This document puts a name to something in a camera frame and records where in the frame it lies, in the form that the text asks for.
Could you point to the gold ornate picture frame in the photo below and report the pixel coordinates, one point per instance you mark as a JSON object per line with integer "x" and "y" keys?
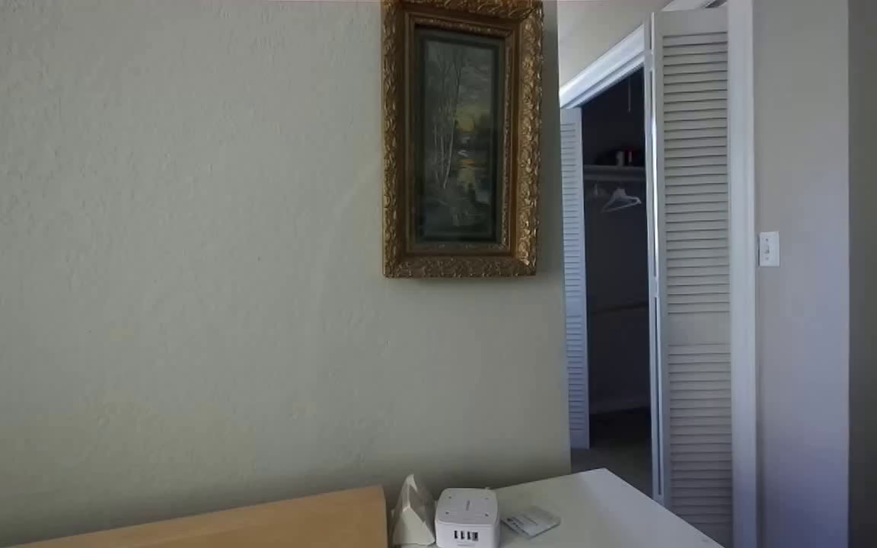
{"x": 458, "y": 141}

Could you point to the narrow white louvered door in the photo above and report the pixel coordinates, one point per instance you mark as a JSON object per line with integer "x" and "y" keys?
{"x": 574, "y": 306}

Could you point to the clothes hanger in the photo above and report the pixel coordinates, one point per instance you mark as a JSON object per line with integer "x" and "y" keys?
{"x": 622, "y": 199}

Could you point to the white crumpled tissue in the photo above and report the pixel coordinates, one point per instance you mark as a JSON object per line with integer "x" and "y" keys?
{"x": 413, "y": 512}

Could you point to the white box with barcode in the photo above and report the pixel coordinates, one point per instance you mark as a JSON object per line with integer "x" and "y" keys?
{"x": 466, "y": 516}

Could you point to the white louvered closet door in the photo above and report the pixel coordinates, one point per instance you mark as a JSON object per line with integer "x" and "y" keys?
{"x": 699, "y": 306}

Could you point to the small white remote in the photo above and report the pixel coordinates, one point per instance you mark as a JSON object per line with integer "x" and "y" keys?
{"x": 532, "y": 520}

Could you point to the white closet door trim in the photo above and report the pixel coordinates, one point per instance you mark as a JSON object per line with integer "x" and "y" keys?
{"x": 607, "y": 68}

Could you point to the light wooden board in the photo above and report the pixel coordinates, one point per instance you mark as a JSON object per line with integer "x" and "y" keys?
{"x": 257, "y": 520}

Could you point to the white light switch plate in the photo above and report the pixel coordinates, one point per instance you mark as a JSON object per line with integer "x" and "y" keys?
{"x": 768, "y": 248}

